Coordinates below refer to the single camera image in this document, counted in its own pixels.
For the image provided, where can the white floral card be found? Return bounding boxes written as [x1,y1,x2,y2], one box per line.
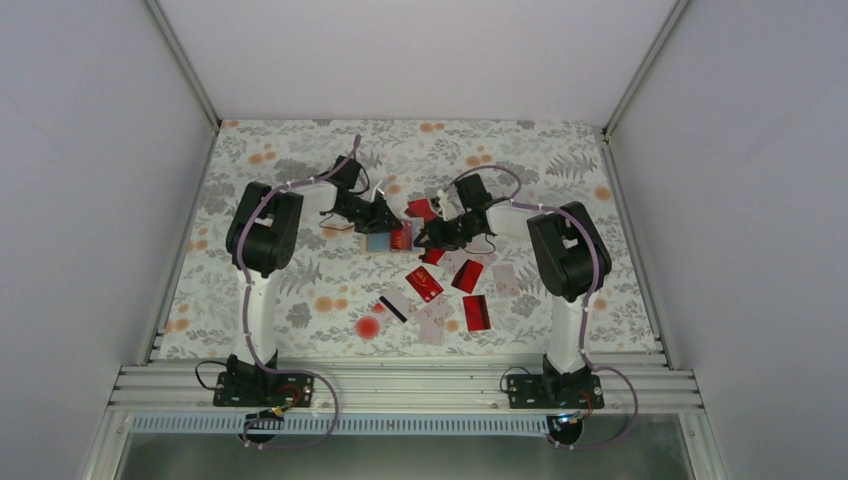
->
[413,297,455,345]
[491,264,521,298]

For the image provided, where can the red VIP card centre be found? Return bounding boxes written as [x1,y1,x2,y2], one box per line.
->
[405,266,444,303]

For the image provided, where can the red stripe card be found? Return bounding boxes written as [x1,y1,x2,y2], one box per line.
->
[463,295,491,332]
[405,198,440,223]
[419,248,445,266]

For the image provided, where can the floral patterned table mat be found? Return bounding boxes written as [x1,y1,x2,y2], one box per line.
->
[160,120,657,359]

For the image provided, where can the red VIP card small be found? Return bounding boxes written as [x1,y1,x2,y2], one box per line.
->
[389,220,415,253]

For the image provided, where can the white card red circle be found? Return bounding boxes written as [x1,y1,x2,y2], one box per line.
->
[354,302,389,341]

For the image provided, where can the grey slotted cable duct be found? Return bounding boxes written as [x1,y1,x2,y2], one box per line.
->
[128,412,549,437]

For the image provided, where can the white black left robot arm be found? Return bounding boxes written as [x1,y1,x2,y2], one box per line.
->
[225,152,402,405]

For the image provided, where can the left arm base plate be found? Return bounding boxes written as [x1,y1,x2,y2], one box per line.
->
[212,373,315,408]

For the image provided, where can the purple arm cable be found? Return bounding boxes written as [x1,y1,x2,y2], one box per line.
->
[235,134,364,452]
[447,164,641,453]

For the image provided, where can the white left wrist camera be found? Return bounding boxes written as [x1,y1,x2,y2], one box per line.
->
[369,181,385,202]

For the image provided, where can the white card black stripe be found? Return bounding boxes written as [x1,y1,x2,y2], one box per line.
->
[378,287,417,323]

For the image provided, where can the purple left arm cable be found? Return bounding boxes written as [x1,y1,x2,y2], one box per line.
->
[235,134,364,452]

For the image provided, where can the aluminium rail frame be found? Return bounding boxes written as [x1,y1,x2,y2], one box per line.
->
[108,363,704,414]

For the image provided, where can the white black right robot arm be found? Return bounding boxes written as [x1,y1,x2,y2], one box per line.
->
[414,174,612,407]

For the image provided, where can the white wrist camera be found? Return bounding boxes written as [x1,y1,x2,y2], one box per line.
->
[369,181,385,202]
[431,190,459,221]

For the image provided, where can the white floral card right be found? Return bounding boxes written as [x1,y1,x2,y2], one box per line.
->
[491,264,521,298]

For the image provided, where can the beige leather card holder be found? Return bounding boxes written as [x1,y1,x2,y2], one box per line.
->
[363,219,421,255]

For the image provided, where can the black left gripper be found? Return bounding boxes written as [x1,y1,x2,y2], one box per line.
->
[335,195,402,234]

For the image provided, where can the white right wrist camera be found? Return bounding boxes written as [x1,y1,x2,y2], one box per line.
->
[431,190,459,221]

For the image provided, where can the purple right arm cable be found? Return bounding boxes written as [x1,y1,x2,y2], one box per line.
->
[447,164,641,453]

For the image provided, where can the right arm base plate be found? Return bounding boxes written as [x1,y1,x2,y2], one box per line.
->
[506,374,605,410]

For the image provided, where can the white floral card lower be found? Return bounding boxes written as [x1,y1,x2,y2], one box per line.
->
[413,297,455,345]

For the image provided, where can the red VIP card upper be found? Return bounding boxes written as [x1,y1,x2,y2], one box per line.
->
[451,259,484,294]

